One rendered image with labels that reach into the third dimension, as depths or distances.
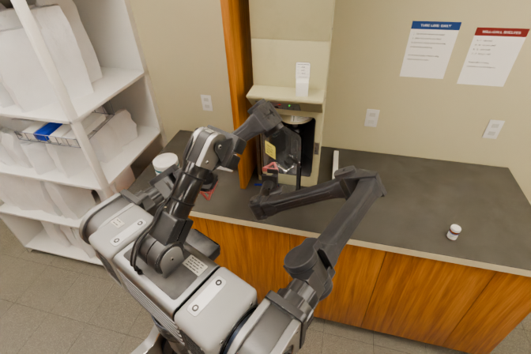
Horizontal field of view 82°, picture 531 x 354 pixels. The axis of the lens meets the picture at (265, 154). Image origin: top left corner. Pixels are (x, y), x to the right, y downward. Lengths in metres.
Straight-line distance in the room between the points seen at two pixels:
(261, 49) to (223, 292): 0.98
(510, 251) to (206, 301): 1.37
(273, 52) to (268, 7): 0.17
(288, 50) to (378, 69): 0.63
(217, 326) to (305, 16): 1.05
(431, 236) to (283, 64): 1.01
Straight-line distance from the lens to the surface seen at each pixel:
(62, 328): 2.67
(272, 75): 1.36
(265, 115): 0.89
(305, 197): 1.05
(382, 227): 1.55
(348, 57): 1.75
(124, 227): 0.79
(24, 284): 3.05
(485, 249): 1.66
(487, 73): 1.89
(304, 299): 0.66
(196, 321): 0.62
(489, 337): 2.20
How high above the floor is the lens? 2.07
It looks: 37 degrees down
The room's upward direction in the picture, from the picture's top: 2 degrees counter-clockwise
